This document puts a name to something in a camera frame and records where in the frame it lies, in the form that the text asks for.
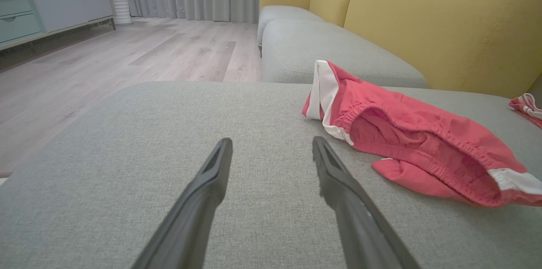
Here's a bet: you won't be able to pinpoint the medium yellow sofa back cushion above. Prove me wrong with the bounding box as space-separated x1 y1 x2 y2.
309 0 367 28

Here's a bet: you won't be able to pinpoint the large grey sofa seat cushion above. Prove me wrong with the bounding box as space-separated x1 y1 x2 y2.
0 81 542 269

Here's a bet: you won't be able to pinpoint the red Bulls 23 jersey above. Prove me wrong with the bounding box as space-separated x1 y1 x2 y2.
508 93 542 130

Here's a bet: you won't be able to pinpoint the red Bulls mesh shorts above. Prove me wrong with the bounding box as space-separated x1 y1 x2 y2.
301 60 542 208

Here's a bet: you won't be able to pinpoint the grey teal sideboard cabinet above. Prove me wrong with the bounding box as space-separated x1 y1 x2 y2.
0 0 116 52

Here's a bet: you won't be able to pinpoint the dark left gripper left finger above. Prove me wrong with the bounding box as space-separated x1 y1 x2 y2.
130 137 234 269

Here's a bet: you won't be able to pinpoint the large yellow sofa back cushion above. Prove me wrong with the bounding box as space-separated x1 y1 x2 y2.
343 0 542 99

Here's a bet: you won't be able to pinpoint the medium grey sofa seat cushion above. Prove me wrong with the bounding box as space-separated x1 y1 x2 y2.
261 18 429 89

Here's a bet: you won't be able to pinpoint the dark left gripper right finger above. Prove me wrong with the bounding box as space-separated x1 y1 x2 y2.
312 136 420 269

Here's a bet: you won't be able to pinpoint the small grey sofa seat cushion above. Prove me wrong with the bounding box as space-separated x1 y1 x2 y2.
257 5 325 55

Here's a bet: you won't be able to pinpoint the white ribbed floor vase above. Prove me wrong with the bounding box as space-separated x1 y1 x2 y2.
111 0 133 25

